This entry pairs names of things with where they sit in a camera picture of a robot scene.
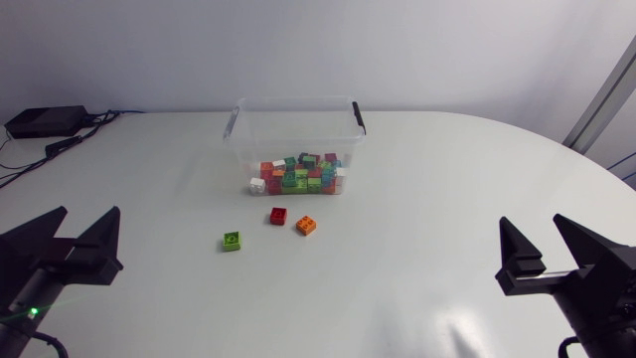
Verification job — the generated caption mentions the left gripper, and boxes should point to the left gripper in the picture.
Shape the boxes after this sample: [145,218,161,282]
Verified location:
[0,206,124,327]

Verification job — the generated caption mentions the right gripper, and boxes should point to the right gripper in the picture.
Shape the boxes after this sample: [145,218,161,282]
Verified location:
[495,213,636,345]

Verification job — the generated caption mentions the pile of toy bricks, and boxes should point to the pile of toy bricks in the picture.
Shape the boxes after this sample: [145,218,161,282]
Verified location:
[296,151,348,196]

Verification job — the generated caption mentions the clear plastic container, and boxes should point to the clear plastic container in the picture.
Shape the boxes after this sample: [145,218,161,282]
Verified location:
[222,95,368,197]

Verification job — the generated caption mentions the black power brick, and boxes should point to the black power brick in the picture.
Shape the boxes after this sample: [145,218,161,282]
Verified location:
[3,104,90,140]

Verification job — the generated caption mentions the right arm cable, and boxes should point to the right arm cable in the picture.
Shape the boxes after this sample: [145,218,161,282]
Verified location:
[557,335,582,358]

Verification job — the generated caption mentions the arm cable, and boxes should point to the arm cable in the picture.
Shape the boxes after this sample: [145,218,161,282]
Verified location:
[557,335,582,358]
[30,330,70,358]

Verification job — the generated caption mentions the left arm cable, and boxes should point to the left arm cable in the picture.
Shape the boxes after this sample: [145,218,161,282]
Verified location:
[30,330,70,358]

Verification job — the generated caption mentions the thin black cable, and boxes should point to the thin black cable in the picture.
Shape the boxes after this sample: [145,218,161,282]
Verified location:
[0,157,39,171]

